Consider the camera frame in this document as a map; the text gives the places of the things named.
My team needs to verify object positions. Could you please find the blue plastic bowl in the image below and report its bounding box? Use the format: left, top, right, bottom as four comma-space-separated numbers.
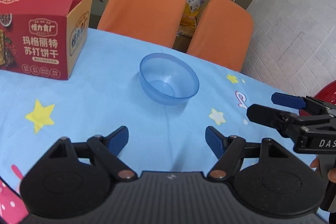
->
139, 53, 199, 106

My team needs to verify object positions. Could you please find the person's right hand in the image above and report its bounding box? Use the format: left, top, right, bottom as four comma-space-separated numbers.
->
310, 155, 335, 183

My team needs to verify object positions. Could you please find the red thermos jug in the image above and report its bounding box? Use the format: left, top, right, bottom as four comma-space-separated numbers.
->
299, 81, 335, 116

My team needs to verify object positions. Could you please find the blue cartoon tablecloth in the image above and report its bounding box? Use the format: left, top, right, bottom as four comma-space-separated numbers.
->
0, 27, 336, 224

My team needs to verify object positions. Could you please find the right orange chair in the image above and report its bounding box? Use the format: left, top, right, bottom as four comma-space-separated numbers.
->
187, 0, 253, 72

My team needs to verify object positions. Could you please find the orange chair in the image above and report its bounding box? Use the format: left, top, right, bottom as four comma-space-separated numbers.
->
187, 0, 253, 72
97, 0, 187, 48

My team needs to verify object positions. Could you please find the left orange chair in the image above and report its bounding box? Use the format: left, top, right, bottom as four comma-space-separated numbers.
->
97, 0, 187, 48

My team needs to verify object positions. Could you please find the red cracker box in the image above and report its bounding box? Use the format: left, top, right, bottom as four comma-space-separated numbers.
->
1, 0, 93, 80

